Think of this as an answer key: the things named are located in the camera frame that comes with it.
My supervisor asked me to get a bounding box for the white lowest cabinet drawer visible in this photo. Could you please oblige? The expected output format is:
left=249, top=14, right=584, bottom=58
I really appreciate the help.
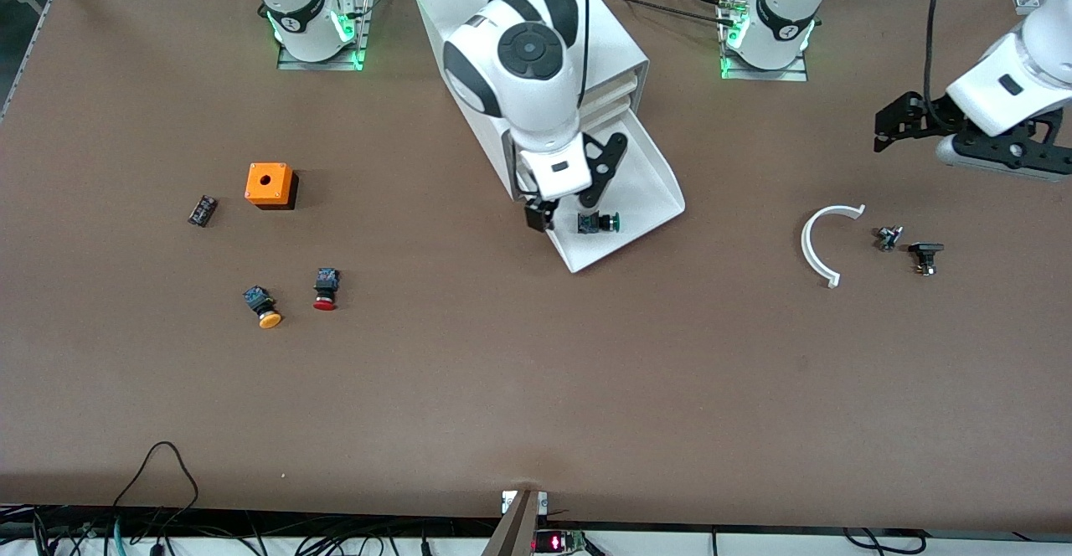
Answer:
left=536, top=111, right=686, bottom=274

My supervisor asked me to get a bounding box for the white middle cabinet drawer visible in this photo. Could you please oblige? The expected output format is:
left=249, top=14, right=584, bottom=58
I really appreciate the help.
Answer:
left=582, top=94, right=631, bottom=123

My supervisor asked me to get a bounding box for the white highest cabinet drawer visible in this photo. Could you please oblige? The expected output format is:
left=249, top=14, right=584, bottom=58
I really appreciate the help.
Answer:
left=582, top=70, right=642, bottom=106

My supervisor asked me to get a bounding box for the white drawer cabinet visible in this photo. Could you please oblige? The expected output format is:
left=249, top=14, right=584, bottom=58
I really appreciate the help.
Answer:
left=413, top=0, right=650, bottom=203

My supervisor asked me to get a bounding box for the red push button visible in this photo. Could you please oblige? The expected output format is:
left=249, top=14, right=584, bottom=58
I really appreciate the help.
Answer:
left=312, top=268, right=341, bottom=312

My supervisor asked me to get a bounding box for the yellow push button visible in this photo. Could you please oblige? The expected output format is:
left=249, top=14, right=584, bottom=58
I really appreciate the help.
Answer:
left=243, top=286, right=283, bottom=330

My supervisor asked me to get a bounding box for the white curved plastic arc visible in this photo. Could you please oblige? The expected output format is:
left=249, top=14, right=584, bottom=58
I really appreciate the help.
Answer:
left=801, top=204, right=867, bottom=290

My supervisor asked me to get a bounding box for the circuit board with red light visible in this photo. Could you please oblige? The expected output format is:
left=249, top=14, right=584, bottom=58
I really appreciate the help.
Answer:
left=533, top=529, right=587, bottom=555

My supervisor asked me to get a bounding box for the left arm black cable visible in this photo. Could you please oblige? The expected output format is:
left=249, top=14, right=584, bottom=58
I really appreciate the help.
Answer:
left=924, top=0, right=964, bottom=131

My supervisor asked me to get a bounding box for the small black switch part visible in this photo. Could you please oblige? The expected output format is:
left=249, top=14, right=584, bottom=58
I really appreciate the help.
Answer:
left=909, top=241, right=946, bottom=277

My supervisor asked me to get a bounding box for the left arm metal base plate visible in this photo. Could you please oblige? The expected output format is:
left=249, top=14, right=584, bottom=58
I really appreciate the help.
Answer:
left=720, top=0, right=809, bottom=82

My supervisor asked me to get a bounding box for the black cable across table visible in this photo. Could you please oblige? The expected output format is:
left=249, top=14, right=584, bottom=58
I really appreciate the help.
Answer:
left=593, top=0, right=738, bottom=25

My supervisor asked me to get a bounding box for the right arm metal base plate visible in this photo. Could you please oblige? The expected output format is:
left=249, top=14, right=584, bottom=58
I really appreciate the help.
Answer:
left=276, top=0, right=374, bottom=71

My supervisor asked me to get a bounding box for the orange button enclosure box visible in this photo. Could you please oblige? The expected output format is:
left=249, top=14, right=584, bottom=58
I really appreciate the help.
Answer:
left=245, top=162, right=299, bottom=211

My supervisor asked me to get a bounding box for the front camera mounting beam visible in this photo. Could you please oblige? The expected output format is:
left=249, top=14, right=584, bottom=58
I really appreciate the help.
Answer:
left=482, top=489, right=549, bottom=556

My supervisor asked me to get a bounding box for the black cable below table edge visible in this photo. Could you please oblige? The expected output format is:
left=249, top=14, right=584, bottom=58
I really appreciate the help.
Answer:
left=842, top=527, right=926, bottom=555

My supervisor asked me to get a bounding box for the thin black looped cable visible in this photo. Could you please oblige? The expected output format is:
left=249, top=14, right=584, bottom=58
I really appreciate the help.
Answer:
left=113, top=441, right=200, bottom=511

